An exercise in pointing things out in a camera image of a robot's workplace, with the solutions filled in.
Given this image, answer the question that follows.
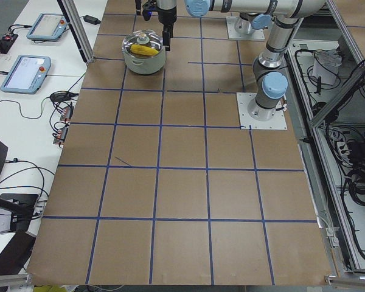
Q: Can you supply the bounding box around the blue teach pendant near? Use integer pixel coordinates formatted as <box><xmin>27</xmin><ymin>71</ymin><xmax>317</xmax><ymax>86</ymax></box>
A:
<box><xmin>0</xmin><ymin>55</ymin><xmax>51</xmax><ymax>94</ymax></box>

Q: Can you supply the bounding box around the black power adapter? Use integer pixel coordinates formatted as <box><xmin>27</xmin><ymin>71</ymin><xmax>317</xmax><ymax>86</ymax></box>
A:
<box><xmin>83</xmin><ymin>15</ymin><xmax>101</xmax><ymax>25</ymax></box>

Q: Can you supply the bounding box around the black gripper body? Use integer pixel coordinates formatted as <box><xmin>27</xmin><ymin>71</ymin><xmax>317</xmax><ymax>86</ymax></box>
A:
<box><xmin>135</xmin><ymin>0</ymin><xmax>156</xmax><ymax>21</ymax></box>
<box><xmin>156</xmin><ymin>0</ymin><xmax>177</xmax><ymax>24</ymax></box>

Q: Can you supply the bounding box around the glass pot lid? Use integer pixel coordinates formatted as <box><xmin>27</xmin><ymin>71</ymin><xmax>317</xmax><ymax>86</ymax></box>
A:
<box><xmin>122</xmin><ymin>30</ymin><xmax>163</xmax><ymax>58</ymax></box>

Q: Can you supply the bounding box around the brown paper table cover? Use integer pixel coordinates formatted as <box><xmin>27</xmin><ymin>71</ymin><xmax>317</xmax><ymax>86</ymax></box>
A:
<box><xmin>28</xmin><ymin>1</ymin><xmax>331</xmax><ymax>285</ymax></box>

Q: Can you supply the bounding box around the black cable bundle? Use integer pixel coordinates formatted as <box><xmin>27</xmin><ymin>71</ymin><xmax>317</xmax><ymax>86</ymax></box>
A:
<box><xmin>340</xmin><ymin>121</ymin><xmax>365</xmax><ymax>207</ymax></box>

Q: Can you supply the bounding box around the sage green cooking pot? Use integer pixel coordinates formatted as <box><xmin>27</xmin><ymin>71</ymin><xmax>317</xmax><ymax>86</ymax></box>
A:
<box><xmin>123</xmin><ymin>46</ymin><xmax>166</xmax><ymax>75</ymax></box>

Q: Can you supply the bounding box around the yellow corn cob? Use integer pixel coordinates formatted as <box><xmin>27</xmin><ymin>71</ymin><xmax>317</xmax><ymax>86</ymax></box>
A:
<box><xmin>131</xmin><ymin>44</ymin><xmax>159</xmax><ymax>57</ymax></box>

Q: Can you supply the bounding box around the aluminium frame post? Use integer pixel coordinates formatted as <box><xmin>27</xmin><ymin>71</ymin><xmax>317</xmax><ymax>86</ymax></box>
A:
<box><xmin>57</xmin><ymin>0</ymin><xmax>94</xmax><ymax>64</ymax></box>

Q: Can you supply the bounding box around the blue teach pendant far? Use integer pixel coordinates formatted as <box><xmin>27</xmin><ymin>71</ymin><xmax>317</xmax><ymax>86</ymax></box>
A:
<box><xmin>26</xmin><ymin>13</ymin><xmax>67</xmax><ymax>41</ymax></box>

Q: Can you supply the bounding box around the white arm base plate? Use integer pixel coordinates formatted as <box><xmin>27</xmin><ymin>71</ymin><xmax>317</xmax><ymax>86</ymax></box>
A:
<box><xmin>237</xmin><ymin>92</ymin><xmax>287</xmax><ymax>130</ymax></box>
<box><xmin>226</xmin><ymin>16</ymin><xmax>265</xmax><ymax>41</ymax></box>

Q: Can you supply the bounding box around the blue teach pendant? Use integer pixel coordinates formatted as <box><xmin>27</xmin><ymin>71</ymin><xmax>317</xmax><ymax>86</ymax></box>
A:
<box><xmin>0</xmin><ymin>55</ymin><xmax>51</xmax><ymax>94</ymax></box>
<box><xmin>26</xmin><ymin>13</ymin><xmax>67</xmax><ymax>41</ymax></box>

